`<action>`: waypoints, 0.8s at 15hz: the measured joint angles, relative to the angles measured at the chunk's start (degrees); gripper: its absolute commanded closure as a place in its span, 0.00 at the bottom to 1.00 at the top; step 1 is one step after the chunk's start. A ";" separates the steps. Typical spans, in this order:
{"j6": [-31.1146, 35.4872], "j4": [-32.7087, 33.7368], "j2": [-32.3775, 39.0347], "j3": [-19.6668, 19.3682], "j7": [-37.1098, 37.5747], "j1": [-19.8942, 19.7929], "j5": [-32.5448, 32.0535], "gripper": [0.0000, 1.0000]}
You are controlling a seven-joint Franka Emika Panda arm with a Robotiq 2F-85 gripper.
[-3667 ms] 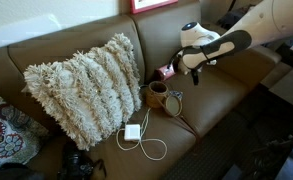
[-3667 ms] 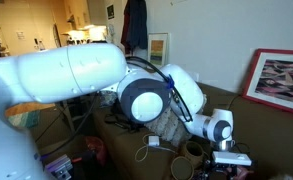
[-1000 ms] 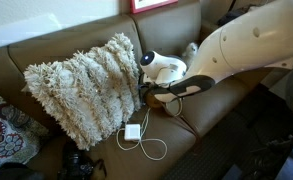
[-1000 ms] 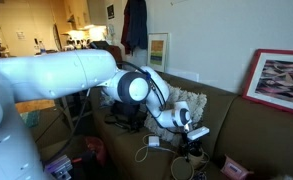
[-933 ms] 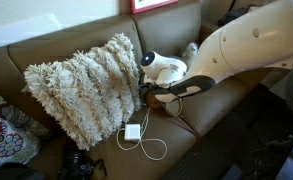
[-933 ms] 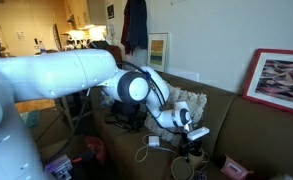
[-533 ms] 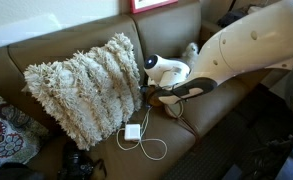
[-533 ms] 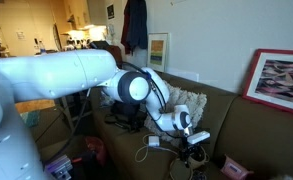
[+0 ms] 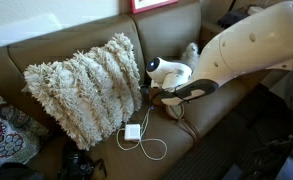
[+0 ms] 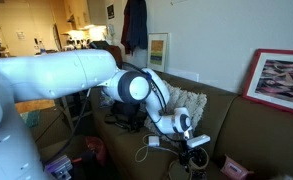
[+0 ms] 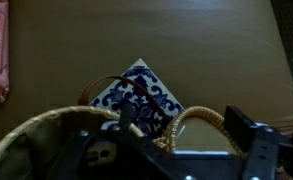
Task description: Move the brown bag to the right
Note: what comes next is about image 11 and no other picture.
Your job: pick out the blue white patterned tile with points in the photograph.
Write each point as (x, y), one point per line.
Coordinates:
(139, 90)

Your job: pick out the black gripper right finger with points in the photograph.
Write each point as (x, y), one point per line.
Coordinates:
(262, 153)

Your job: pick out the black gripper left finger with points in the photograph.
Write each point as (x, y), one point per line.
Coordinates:
(76, 156)

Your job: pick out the brown woven bag with lid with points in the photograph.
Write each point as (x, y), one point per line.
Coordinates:
(36, 140)

